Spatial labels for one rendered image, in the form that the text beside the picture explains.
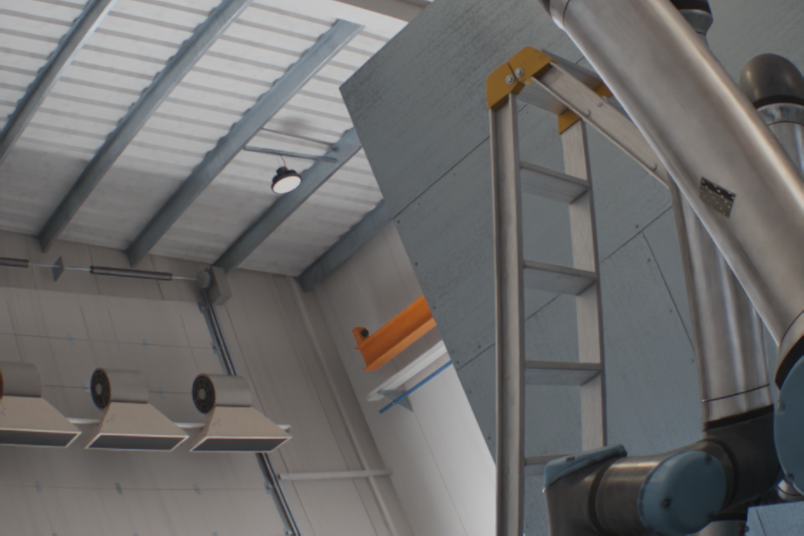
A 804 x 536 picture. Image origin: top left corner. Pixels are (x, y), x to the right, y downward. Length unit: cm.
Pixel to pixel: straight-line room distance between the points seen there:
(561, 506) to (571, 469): 4
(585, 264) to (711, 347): 200
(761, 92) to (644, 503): 73
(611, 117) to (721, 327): 168
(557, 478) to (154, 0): 1063
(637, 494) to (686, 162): 33
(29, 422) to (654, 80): 1114
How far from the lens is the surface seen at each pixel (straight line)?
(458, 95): 424
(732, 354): 131
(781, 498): 173
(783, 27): 358
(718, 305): 131
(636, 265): 375
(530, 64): 307
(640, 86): 116
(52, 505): 1271
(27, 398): 1228
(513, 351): 300
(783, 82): 175
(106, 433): 1256
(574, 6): 122
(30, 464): 1281
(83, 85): 1246
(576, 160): 334
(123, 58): 1228
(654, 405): 370
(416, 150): 433
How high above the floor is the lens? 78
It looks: 24 degrees up
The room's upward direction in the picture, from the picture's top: 23 degrees counter-clockwise
